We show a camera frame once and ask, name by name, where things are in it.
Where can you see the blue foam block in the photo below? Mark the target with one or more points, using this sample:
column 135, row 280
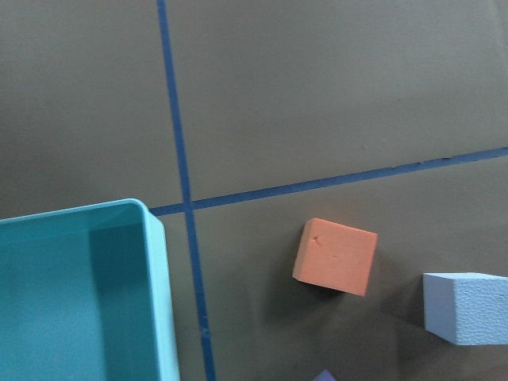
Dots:
column 466, row 308

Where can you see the orange foam block left side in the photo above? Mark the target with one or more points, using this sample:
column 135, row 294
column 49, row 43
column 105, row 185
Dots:
column 335, row 256

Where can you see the teal plastic bin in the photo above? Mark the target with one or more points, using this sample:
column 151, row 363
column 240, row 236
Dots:
column 86, row 295

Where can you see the purple foam block left side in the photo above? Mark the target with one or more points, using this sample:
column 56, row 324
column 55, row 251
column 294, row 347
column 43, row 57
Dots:
column 325, row 375

